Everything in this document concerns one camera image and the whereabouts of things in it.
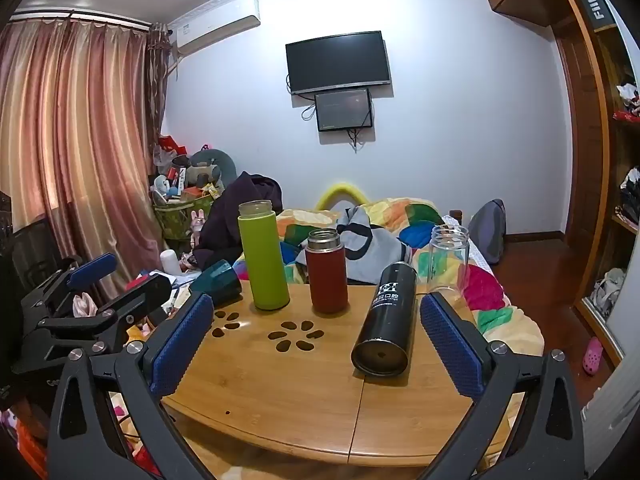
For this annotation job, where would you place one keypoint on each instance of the wooden wardrobe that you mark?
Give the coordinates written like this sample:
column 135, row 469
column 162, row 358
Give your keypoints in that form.
column 590, row 135

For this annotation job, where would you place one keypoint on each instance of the black storage box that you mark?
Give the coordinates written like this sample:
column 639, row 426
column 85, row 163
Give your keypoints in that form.
column 595, row 5

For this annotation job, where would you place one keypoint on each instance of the green cup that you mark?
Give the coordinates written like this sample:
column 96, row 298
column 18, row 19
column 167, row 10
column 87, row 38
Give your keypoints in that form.
column 262, row 260

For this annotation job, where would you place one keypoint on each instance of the black mesh chair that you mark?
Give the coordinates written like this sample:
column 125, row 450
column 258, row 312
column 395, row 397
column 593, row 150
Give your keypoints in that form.
column 32, row 255

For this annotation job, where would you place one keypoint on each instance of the pink rabbit toy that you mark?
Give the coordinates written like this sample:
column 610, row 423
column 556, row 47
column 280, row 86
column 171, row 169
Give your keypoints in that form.
column 198, row 225

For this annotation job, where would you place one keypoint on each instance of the small wall monitor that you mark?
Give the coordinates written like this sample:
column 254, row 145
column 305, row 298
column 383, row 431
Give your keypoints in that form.
column 344, row 110

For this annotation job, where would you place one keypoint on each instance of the colourful patchwork blanket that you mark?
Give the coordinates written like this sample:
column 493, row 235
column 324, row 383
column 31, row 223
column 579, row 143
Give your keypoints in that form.
column 490, row 305

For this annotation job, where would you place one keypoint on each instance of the red cup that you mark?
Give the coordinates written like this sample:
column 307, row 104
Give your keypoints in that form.
column 327, row 280

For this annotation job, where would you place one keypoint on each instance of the wall television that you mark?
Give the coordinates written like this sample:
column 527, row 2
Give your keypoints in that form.
column 337, row 62

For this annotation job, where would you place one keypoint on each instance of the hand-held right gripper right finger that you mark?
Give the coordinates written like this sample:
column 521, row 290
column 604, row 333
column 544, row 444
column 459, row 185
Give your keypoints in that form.
column 452, row 347

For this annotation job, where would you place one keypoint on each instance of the red bag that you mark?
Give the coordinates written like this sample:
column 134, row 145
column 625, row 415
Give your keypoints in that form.
column 172, row 147

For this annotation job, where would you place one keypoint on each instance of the green basket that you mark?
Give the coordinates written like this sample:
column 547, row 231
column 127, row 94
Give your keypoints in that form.
column 175, row 220

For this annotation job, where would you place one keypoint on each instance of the dark purple clothing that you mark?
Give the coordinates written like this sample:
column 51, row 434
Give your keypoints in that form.
column 225, row 220

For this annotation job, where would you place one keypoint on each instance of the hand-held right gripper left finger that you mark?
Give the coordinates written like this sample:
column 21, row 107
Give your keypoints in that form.
column 180, row 347

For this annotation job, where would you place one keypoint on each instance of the white air conditioner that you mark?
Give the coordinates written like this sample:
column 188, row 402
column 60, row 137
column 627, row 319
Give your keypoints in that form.
column 215, row 25

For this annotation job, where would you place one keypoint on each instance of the pink shoe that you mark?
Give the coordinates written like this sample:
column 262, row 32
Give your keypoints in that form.
column 592, row 355

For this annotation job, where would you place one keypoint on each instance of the teal cup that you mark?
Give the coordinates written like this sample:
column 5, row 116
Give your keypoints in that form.
column 217, row 282

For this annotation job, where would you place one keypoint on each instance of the clear glass cup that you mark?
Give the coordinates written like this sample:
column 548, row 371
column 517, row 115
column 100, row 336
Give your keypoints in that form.
column 448, row 265

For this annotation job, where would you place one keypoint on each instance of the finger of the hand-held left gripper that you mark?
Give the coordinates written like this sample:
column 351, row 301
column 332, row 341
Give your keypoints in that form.
column 92, row 266
column 145, row 292

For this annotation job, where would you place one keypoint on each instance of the yellow foam tube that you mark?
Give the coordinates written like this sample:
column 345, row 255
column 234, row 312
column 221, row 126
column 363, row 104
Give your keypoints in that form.
column 340, row 190

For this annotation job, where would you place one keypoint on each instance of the grey bag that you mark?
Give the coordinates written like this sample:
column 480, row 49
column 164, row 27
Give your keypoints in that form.
column 370, row 245

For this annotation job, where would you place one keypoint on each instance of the white bottle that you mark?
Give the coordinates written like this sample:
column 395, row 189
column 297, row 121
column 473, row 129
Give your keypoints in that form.
column 170, row 262

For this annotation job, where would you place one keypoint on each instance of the grey plush toy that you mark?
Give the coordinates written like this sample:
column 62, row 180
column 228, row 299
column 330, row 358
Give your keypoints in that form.
column 207, row 170

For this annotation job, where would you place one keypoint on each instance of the pink curtain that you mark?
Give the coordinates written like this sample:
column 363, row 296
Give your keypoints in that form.
column 75, row 135

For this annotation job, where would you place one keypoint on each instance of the white handbag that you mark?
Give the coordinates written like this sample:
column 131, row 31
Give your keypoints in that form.
column 607, row 290

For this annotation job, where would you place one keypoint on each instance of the black cup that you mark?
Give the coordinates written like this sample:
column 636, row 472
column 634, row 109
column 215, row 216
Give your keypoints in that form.
column 387, row 315

